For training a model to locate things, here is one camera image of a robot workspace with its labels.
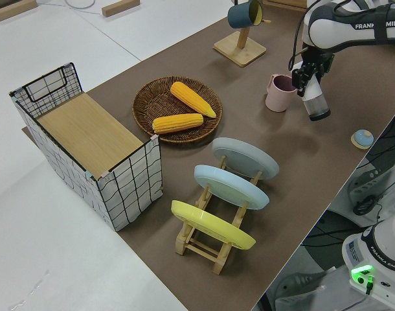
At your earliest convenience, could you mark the light blue plate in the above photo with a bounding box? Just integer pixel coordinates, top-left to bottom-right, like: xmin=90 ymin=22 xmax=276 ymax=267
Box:
xmin=194 ymin=164 xmax=270 ymax=211

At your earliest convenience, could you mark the blue service bell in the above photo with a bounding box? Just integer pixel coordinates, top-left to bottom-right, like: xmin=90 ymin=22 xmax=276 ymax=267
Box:
xmin=350 ymin=129 xmax=375 ymax=150

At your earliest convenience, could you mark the wooden mug rack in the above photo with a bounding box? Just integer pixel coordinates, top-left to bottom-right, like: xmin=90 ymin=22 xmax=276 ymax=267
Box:
xmin=212 ymin=0 xmax=272 ymax=68

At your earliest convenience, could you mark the grey plate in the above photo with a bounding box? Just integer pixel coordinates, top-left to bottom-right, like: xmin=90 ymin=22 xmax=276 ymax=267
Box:
xmin=211 ymin=137 xmax=280 ymax=181

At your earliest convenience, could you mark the wooden plate rack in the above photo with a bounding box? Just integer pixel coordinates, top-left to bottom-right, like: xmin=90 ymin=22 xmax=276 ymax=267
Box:
xmin=174 ymin=155 xmax=265 ymax=275

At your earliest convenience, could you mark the wire basket with wooden board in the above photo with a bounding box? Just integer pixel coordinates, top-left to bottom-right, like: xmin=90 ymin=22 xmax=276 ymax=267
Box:
xmin=8 ymin=62 xmax=164 ymax=233

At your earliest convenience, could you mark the white cable loop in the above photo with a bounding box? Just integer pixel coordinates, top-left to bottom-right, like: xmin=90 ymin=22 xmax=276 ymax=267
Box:
xmin=38 ymin=0 xmax=98 ymax=16

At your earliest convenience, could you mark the brown table mat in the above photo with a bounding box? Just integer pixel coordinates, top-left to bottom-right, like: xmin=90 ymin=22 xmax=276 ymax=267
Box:
xmin=21 ymin=5 xmax=395 ymax=311

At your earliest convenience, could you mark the dark blue mug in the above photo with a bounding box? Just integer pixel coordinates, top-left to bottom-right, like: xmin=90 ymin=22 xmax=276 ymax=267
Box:
xmin=227 ymin=0 xmax=265 ymax=29

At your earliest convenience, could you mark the pink mug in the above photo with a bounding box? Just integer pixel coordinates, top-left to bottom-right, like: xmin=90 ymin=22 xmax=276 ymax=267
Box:
xmin=265 ymin=73 xmax=298 ymax=113

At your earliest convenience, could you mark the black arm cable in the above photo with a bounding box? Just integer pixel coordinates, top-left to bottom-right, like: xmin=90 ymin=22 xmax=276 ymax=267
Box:
xmin=288 ymin=9 xmax=310 ymax=71

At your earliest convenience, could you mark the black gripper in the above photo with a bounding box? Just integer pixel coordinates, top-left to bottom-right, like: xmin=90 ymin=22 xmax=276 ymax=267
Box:
xmin=291 ymin=48 xmax=335 ymax=98

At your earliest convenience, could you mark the wooden block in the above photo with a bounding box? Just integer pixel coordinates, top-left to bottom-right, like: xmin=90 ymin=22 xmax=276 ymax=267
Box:
xmin=0 ymin=0 xmax=38 ymax=23
xmin=101 ymin=0 xmax=141 ymax=17

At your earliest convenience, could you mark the brown wicker basket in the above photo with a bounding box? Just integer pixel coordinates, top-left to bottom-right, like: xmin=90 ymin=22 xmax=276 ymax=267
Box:
xmin=132 ymin=76 xmax=223 ymax=144

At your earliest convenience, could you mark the yellow corn cob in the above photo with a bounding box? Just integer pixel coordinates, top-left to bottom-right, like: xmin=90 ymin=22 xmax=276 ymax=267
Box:
xmin=170 ymin=81 xmax=217 ymax=119
xmin=152 ymin=113 xmax=205 ymax=135

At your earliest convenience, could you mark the yellow plate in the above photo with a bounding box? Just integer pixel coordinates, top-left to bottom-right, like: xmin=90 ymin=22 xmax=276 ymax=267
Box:
xmin=170 ymin=200 xmax=257 ymax=250

